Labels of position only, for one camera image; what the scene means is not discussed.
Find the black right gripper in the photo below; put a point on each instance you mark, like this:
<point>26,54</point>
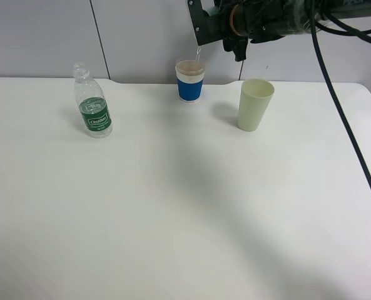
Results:
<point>209,26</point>

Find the clear green-label water bottle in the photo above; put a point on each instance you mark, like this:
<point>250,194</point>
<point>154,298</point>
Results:
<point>91,103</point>

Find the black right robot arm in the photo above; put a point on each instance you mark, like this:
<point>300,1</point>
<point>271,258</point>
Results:
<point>238,23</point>

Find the white cup with blue sleeve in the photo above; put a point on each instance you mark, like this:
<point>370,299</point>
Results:
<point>190,75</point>

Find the pale green tall cup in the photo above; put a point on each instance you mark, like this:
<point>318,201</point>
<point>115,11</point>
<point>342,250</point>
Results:
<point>255,97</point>

